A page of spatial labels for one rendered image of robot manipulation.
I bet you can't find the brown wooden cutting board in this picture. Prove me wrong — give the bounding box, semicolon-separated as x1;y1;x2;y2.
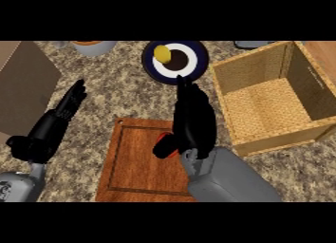
95;117;198;203

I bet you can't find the red tomato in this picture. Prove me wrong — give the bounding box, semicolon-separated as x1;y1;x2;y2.
155;132;182;159

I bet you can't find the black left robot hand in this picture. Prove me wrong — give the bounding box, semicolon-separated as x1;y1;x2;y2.
6;79;89;165

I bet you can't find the square wicker basket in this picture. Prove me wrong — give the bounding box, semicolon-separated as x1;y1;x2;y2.
210;41;336;158

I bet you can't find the dark blue and white plate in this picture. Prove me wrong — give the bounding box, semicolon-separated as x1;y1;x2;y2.
140;41;211;85

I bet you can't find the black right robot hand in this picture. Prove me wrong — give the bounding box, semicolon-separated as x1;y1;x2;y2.
152;74;219;160

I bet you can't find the dark grey object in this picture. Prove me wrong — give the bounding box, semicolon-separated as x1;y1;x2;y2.
233;41;276;50

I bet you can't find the brown flat panel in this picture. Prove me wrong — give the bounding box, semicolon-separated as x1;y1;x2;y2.
0;41;65;146

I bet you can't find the grey pot with orange contents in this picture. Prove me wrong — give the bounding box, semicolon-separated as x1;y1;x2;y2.
71;41;120;57

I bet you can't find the yellow lemon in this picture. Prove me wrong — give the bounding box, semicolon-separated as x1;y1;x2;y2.
154;45;174;65

